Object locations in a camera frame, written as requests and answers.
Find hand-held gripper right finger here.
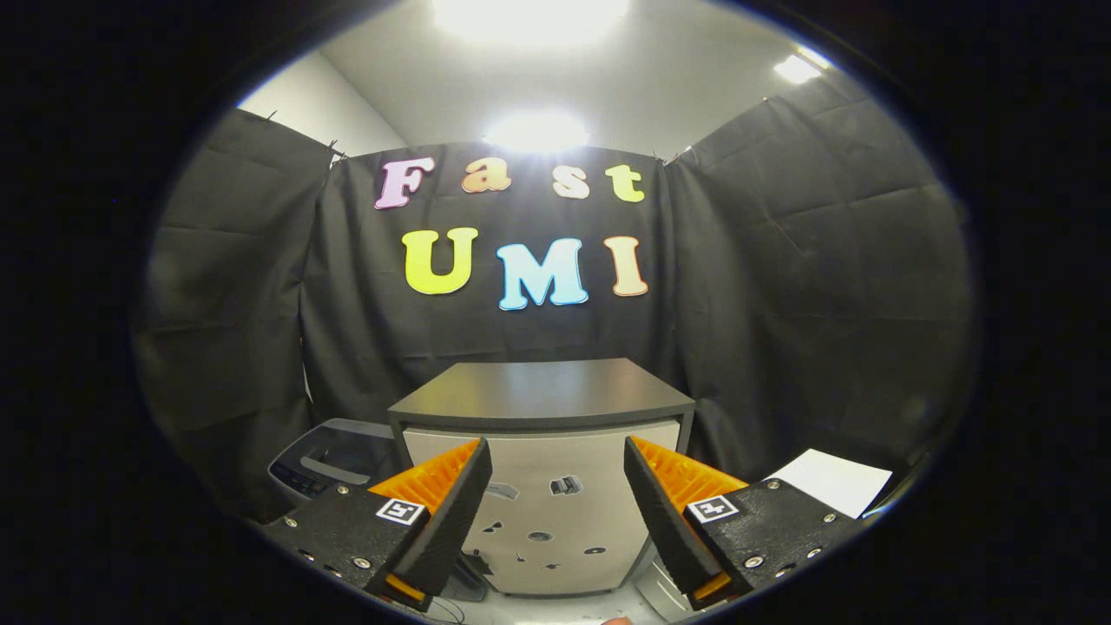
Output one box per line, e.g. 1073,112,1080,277
624,435,864,611

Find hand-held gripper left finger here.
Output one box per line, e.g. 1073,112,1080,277
260,437,493,613

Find grey washing machine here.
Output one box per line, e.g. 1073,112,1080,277
267,418,487,602

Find beige cabinet with dark top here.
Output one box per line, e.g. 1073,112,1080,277
387,358,697,598

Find white table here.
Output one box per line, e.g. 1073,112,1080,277
764,448,893,520

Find black backdrop cloth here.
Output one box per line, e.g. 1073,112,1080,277
130,87,977,526

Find small ceiling light panel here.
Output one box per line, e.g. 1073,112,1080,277
772,48,825,85

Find large ceiling light panel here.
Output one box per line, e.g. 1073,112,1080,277
432,0,632,46

